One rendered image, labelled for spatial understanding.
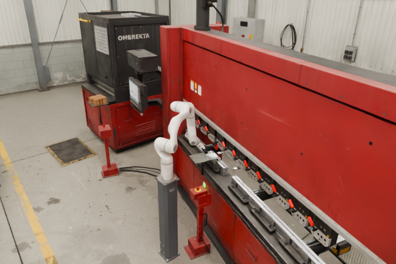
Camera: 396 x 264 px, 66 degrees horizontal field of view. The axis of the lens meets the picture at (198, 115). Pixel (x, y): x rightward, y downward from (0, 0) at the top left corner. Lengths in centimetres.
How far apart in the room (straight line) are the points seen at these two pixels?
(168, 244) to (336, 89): 239
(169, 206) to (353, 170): 186
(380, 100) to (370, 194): 52
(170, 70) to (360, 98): 254
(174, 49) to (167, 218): 194
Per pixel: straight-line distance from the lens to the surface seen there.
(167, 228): 336
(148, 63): 389
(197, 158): 340
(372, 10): 687
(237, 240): 319
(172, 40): 378
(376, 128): 180
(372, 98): 176
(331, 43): 722
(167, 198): 311
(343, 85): 186
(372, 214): 197
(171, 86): 390
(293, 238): 263
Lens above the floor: 273
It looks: 23 degrees down
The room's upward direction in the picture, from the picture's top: 1 degrees clockwise
